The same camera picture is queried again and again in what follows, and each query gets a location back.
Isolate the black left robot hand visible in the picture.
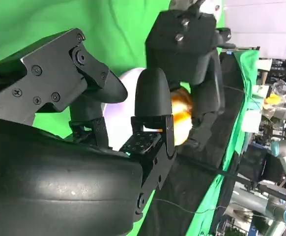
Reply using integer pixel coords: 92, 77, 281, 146
182, 26, 236, 152

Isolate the green hanging cloth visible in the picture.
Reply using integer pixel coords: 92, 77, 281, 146
194, 48, 261, 236

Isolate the lilac plate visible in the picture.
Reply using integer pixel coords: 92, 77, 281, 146
100, 67, 148, 151

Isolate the thin black cable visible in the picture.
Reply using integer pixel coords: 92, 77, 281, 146
155, 198, 233, 215

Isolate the black metal rod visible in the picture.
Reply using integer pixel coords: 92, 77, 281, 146
177, 157, 286, 205

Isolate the green table cloth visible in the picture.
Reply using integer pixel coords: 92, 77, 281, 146
0, 0, 226, 236

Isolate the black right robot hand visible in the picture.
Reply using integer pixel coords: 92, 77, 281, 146
0, 28, 178, 236

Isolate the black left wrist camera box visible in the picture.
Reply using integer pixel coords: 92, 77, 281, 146
145, 10, 218, 86

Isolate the cluttered workshop desk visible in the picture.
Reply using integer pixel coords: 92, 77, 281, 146
255, 55, 286, 140

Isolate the black curtain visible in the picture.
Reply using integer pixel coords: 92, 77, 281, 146
139, 50, 247, 236

